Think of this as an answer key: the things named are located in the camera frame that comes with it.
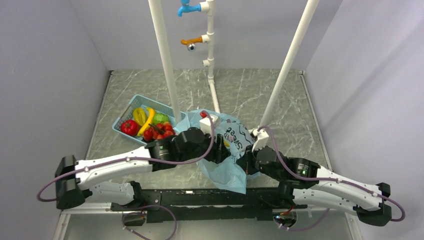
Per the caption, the light blue plastic basket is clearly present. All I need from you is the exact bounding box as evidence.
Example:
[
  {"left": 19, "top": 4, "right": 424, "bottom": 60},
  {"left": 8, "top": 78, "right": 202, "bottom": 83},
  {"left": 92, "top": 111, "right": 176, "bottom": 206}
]
[{"left": 112, "top": 94, "right": 177, "bottom": 145}]

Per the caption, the yellow fake pepper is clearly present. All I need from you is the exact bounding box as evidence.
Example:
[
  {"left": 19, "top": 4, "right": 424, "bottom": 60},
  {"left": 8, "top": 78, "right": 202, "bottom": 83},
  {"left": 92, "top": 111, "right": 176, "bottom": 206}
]
[{"left": 132, "top": 107, "right": 148, "bottom": 127}]

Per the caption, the orange plastic faucet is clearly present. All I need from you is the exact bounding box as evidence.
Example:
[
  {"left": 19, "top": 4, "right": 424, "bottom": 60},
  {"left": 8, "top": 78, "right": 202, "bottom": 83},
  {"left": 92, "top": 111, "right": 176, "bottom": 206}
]
[{"left": 180, "top": 36, "right": 203, "bottom": 52}]

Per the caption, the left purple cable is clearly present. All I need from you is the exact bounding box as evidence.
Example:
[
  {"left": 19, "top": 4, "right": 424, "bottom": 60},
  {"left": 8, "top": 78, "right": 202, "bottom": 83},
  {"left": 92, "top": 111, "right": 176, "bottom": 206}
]
[{"left": 36, "top": 112, "right": 216, "bottom": 203}]

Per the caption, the red fake pepper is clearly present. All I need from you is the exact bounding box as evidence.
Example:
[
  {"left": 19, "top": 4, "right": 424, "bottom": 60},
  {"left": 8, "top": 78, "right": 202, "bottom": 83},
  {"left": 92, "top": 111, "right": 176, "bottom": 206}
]
[{"left": 120, "top": 119, "right": 140, "bottom": 137}]

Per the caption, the white pvc pipe frame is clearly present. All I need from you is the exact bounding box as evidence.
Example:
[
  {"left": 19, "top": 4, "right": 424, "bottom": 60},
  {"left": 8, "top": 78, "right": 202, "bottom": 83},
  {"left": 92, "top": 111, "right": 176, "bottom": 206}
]
[{"left": 148, "top": 0, "right": 319, "bottom": 126}]

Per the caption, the purple cable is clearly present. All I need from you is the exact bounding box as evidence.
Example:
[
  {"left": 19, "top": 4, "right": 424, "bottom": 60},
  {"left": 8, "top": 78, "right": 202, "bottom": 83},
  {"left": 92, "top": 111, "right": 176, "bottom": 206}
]
[
  {"left": 36, "top": 112, "right": 216, "bottom": 203},
  {"left": 256, "top": 125, "right": 406, "bottom": 223}
]

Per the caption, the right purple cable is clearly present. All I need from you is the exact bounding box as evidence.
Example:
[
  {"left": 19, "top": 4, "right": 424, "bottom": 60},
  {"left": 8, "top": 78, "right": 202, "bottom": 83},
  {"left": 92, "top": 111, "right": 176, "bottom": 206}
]
[{"left": 256, "top": 125, "right": 406, "bottom": 223}]

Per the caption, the green fake fruit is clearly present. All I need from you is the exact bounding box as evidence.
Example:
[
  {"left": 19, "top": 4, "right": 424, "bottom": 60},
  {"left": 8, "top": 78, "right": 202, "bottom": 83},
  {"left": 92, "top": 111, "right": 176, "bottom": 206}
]
[{"left": 152, "top": 112, "right": 170, "bottom": 125}]

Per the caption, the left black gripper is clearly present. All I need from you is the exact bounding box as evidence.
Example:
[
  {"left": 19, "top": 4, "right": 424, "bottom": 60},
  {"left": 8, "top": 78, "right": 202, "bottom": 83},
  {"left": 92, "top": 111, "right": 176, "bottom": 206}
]
[{"left": 179, "top": 126, "right": 231, "bottom": 164}]

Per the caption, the red fake fruit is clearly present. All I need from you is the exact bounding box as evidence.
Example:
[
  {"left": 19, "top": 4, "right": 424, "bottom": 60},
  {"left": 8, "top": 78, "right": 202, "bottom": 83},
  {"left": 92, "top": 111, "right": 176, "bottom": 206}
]
[{"left": 142, "top": 121, "right": 176, "bottom": 143}]

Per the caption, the light blue plastic bag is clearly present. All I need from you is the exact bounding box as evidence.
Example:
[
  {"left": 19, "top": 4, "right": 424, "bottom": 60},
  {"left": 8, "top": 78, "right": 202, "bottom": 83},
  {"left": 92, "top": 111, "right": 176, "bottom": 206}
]
[{"left": 176, "top": 109, "right": 261, "bottom": 194}]

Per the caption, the blue plastic faucet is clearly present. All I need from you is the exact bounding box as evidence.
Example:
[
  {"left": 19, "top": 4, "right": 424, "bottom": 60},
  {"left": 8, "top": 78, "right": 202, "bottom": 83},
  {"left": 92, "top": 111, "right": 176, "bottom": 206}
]
[{"left": 177, "top": 0, "right": 202, "bottom": 17}]

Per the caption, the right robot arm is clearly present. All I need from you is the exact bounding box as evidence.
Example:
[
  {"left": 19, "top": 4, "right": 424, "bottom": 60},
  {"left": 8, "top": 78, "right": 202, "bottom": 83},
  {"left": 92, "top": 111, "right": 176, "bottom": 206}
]
[{"left": 236, "top": 146, "right": 392, "bottom": 227}]

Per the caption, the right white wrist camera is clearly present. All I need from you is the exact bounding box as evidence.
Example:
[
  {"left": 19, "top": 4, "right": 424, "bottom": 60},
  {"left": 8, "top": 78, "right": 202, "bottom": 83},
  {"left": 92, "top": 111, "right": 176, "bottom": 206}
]
[{"left": 250, "top": 128, "right": 269, "bottom": 151}]

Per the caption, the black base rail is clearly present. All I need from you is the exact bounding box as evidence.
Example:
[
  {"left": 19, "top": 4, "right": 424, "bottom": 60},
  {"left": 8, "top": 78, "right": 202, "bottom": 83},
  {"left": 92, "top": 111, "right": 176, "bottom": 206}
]
[{"left": 110, "top": 187, "right": 306, "bottom": 223}]

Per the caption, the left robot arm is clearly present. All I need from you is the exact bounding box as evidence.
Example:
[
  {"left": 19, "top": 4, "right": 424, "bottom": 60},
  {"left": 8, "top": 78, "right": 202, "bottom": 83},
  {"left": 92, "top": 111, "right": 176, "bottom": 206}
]
[{"left": 54, "top": 127, "right": 230, "bottom": 210}]

